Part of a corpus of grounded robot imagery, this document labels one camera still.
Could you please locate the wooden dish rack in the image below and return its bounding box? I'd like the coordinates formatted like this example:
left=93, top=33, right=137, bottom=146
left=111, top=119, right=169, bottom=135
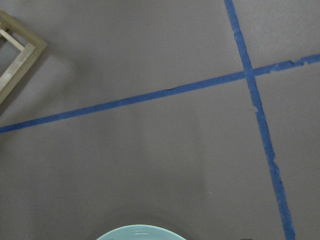
left=0, top=10, right=48, bottom=103

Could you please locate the light green plate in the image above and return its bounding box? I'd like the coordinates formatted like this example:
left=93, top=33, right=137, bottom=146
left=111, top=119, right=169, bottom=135
left=97, top=224, right=185, bottom=240

